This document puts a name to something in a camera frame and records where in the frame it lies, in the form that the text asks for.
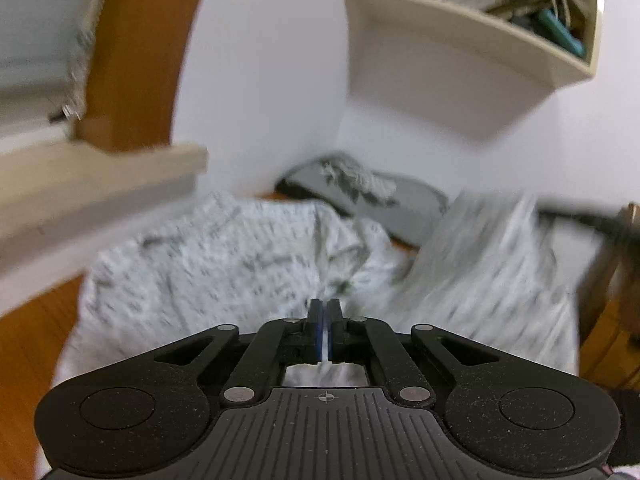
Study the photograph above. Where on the cream window sill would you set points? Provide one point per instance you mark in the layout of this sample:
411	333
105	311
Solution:
90	190

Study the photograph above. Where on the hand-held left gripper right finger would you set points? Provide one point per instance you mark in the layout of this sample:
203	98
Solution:
334	332

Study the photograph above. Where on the white patterned garment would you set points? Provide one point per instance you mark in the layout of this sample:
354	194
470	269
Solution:
200	270

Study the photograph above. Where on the cream wall shelf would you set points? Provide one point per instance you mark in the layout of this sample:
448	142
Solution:
450	70

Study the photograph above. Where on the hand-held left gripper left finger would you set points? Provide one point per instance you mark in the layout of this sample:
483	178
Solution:
316	332

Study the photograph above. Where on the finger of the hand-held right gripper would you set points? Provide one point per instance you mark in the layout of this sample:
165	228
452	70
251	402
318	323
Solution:
610	225

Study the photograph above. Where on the wooden window frame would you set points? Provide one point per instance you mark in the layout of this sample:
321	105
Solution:
140	60

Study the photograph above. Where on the grey printed sweatshirt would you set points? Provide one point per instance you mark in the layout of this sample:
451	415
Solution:
405	205

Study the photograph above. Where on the grey window blind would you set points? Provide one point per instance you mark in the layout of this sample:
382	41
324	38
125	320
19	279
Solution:
35	35

